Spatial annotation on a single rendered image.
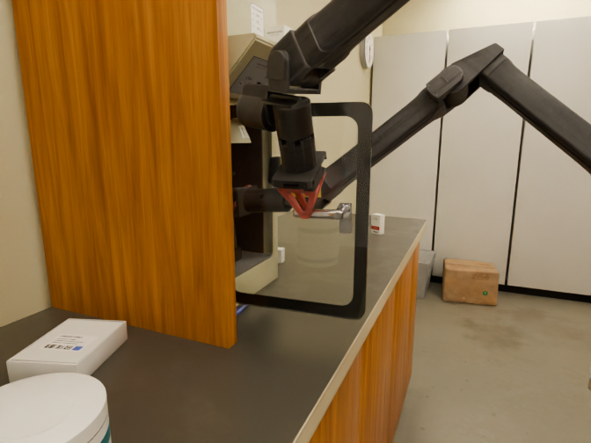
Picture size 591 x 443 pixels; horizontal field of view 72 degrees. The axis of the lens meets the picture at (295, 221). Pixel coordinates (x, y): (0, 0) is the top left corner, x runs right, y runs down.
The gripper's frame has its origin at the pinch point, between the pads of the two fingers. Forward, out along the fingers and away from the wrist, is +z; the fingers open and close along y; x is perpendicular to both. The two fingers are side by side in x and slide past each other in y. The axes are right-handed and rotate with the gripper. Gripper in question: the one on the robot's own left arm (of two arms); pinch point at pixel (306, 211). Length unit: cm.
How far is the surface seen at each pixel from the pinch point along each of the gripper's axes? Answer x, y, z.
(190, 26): -19.1, -8.7, -29.4
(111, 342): -32.4, 22.7, 16.1
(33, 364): -37, 33, 10
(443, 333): 33, -143, 198
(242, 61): -14.1, -14.9, -21.8
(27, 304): -66, 15, 21
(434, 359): 27, -108, 182
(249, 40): -12.0, -15.0, -25.3
